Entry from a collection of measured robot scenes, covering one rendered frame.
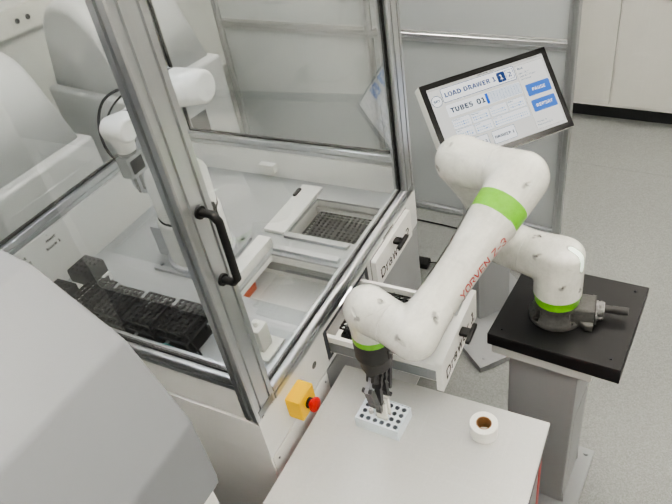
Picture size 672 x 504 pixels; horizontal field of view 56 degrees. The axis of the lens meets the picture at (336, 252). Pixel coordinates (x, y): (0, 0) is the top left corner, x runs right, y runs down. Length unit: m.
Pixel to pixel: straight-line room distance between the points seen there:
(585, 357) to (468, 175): 0.62
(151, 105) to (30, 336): 0.45
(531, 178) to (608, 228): 2.21
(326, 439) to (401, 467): 0.21
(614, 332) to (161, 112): 1.33
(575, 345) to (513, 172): 0.62
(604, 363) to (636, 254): 1.70
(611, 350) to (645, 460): 0.87
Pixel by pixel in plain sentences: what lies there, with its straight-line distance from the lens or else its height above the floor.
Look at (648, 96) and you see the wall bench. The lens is 4.46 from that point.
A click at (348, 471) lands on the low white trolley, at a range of 1.65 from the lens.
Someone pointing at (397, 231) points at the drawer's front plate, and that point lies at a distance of 2.04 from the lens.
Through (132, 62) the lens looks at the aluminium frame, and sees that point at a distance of 1.03.
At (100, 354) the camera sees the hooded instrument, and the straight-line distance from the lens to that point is 0.79.
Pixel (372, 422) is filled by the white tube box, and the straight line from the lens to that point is 1.68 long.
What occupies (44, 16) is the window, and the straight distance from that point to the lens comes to 1.14.
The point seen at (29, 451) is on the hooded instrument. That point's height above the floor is 1.63.
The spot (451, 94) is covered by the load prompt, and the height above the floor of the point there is 1.15.
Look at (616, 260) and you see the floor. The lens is 3.40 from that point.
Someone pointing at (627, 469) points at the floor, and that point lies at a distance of 2.60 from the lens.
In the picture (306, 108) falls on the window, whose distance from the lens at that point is 1.49.
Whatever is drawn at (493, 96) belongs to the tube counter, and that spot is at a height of 1.11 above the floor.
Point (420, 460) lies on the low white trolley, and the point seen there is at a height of 0.76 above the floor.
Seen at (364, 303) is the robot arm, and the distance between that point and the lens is 1.34.
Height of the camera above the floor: 2.15
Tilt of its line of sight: 38 degrees down
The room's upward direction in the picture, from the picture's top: 11 degrees counter-clockwise
